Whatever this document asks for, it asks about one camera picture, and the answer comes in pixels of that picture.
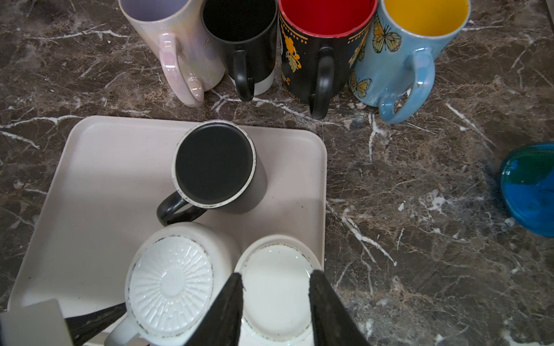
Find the black skull mug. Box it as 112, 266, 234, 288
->
278, 0, 378, 120

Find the black white mug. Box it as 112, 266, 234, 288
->
201, 0, 278, 102

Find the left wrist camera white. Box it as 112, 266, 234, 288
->
1, 299, 73, 345

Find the blue butterfly mug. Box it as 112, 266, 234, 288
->
348, 0, 471, 124

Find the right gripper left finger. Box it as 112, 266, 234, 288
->
186, 272, 243, 346

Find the beige rectangular tray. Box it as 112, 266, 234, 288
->
8, 116, 327, 318

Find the small black mug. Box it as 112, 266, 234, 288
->
156, 121, 268, 226

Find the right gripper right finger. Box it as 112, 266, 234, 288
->
309, 270, 369, 346

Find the pink iridescent mug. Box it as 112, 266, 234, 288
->
118, 0, 225, 108

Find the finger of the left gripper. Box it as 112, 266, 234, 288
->
65, 303, 126, 346

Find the plain white mug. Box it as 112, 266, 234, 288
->
235, 234, 323, 345

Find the white ribbed-base mug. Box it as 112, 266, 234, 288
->
105, 222, 240, 345

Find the blue white plastic bottle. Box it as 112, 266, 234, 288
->
499, 142, 553, 237

